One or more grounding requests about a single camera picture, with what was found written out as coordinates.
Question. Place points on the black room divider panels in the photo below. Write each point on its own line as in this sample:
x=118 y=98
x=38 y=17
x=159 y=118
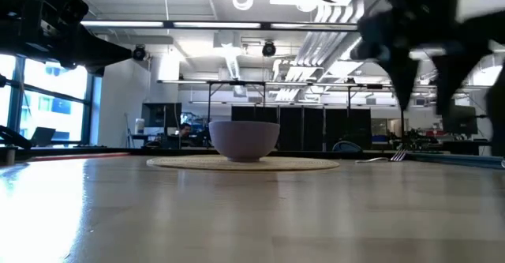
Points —
x=304 y=128

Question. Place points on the pale lilac ceramic bowl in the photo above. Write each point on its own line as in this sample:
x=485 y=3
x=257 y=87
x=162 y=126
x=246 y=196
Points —
x=244 y=140

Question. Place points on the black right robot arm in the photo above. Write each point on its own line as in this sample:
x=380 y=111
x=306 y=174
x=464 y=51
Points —
x=498 y=117

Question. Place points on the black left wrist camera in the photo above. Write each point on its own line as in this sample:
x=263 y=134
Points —
x=67 y=4

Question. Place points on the black monitor beside pillar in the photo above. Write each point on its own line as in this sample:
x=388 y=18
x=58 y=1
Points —
x=161 y=115

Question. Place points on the open dark laptop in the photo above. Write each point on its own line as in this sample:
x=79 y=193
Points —
x=42 y=136

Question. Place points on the red table edge strip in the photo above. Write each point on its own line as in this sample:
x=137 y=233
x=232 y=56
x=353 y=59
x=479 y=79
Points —
x=79 y=156

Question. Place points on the seated person behind bowl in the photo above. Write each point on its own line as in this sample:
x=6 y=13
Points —
x=185 y=130

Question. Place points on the silver metal fork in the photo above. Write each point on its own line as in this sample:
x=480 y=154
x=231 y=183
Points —
x=388 y=158

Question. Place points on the black monitor on arm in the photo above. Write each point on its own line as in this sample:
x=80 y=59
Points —
x=461 y=121

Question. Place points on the white cylindrical container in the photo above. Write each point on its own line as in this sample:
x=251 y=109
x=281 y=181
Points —
x=139 y=126

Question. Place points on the window with dark frame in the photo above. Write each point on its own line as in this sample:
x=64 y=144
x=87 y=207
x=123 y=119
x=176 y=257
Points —
x=53 y=97

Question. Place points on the black angled arm base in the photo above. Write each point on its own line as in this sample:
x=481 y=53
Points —
x=13 y=136

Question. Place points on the long ceiling light strip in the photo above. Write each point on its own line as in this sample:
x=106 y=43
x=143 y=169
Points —
x=217 y=25

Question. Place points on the round woven beige placemat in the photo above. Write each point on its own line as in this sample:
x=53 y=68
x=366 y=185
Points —
x=307 y=163

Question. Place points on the blue table edge strip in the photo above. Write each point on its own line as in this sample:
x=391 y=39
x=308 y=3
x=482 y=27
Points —
x=457 y=160

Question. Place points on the grey short post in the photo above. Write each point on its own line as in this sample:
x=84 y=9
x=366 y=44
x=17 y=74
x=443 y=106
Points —
x=10 y=155

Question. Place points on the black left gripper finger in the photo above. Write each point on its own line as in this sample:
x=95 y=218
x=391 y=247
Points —
x=102 y=53

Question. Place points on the black ceiling spotlight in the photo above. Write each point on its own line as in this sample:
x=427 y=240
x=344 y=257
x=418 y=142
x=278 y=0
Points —
x=139 y=53
x=268 y=49

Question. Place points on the blue office chair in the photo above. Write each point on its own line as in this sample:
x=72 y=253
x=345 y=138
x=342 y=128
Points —
x=347 y=147

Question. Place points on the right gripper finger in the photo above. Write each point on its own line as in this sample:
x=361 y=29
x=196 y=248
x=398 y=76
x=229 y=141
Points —
x=451 y=77
x=400 y=77

